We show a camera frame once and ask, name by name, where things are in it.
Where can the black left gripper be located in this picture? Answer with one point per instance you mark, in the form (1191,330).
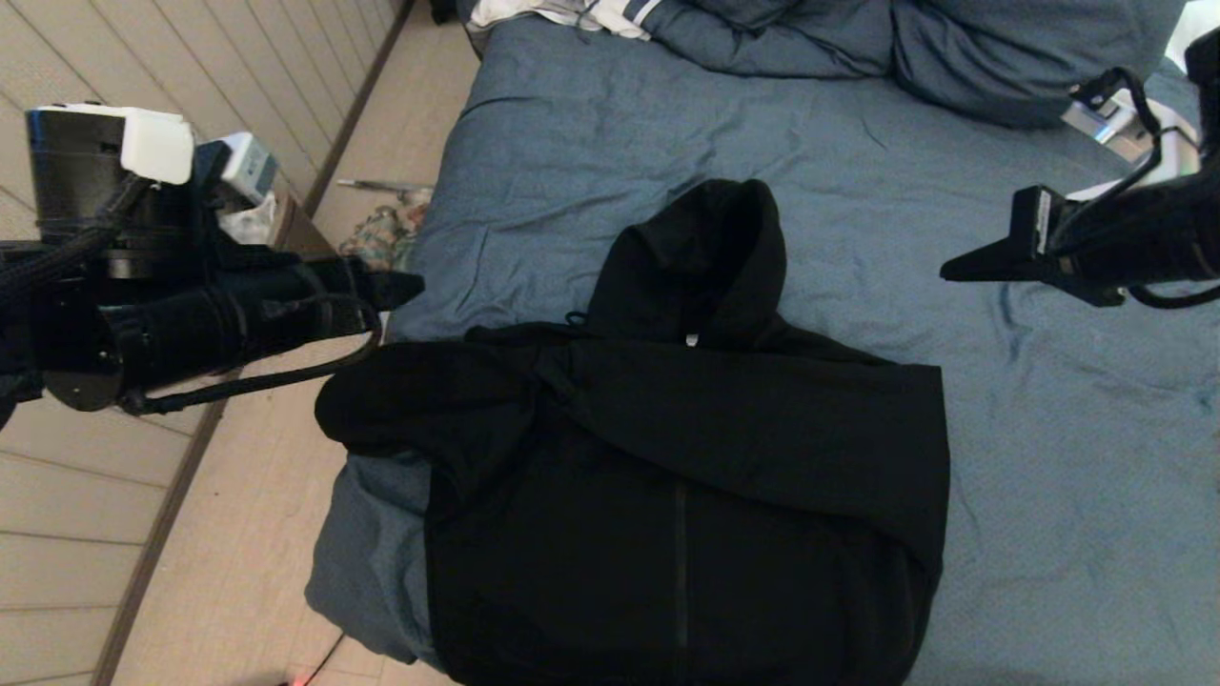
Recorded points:
(229,324)

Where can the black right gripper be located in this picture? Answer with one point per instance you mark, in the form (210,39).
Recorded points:
(1134,243)

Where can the black hoodie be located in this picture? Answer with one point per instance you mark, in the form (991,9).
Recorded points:
(667,476)

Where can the multicoloured cloth bundle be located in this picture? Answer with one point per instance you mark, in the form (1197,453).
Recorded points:
(381,238)

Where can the thin grey rod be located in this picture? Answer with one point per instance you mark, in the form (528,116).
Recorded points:
(381,185)

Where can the brown trash bin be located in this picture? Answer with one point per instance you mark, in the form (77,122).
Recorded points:
(300,229)

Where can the blue bed cover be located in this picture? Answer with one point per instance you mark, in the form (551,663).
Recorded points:
(1048,429)

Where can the clear plastic bin bag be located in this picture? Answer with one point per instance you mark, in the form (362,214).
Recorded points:
(250,224)

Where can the bunched blue duvet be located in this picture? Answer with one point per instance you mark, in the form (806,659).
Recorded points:
(953,48)

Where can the small dark object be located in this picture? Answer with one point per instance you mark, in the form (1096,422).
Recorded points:
(443,11)

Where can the white pillow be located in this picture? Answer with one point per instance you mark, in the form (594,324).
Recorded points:
(1187,29)

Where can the white striped garment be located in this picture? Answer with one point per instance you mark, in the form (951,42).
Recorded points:
(610,17)

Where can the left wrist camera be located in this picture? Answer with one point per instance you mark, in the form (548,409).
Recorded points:
(246,164)

